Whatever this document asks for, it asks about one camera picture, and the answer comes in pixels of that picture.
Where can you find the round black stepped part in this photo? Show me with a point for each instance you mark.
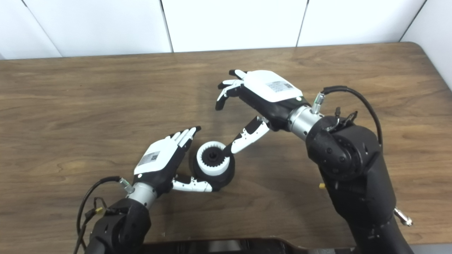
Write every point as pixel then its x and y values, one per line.
pixel 224 180

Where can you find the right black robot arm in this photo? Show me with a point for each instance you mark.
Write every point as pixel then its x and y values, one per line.
pixel 356 176

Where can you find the black robot torso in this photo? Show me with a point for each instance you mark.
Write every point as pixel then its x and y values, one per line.
pixel 229 247

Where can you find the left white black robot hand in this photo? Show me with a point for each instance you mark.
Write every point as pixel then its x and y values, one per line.
pixel 159 162

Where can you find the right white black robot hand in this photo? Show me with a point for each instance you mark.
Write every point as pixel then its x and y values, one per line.
pixel 272 88

